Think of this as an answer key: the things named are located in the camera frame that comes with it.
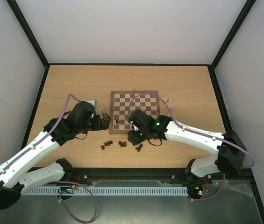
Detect light chess pieces left pile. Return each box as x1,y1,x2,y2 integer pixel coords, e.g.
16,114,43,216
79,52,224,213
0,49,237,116
96,104,105,113

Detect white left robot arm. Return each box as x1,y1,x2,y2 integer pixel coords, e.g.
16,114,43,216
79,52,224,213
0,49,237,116
0,100,111,210

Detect light chess pieces pile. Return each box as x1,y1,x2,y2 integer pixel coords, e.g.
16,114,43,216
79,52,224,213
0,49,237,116
96,104,105,113
162,95,174,109

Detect black enclosure frame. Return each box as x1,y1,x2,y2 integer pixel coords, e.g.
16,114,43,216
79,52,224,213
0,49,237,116
0,0,264,224

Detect dark chess pieces middle cluster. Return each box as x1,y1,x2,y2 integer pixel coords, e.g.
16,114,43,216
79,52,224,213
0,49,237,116
118,141,127,147

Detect dark chess pieces right cluster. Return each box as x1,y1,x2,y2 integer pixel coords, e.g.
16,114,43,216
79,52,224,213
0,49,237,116
136,143,143,152

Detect light blue cable duct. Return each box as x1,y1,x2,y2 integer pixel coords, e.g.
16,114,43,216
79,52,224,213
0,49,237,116
24,186,188,196

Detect dark chess pieces left cluster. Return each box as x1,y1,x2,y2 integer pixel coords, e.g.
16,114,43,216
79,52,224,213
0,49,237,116
101,140,113,150

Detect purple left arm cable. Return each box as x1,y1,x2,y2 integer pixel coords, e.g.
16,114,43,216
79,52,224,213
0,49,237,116
0,93,97,222

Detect dark chess pieces cluster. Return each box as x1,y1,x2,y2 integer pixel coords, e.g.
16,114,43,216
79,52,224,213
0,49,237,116
136,143,143,152
101,140,113,150
118,141,127,147

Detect wooden chess board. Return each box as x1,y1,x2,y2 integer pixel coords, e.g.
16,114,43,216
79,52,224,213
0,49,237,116
109,90,160,134

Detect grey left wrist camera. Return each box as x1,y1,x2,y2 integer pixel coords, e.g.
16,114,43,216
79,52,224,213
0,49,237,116
86,99,98,108

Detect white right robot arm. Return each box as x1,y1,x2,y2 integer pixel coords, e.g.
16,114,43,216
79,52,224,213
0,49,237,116
128,110,246,183

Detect light chess pieces right pile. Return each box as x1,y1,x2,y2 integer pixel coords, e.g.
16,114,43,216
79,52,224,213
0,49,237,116
162,95,174,109

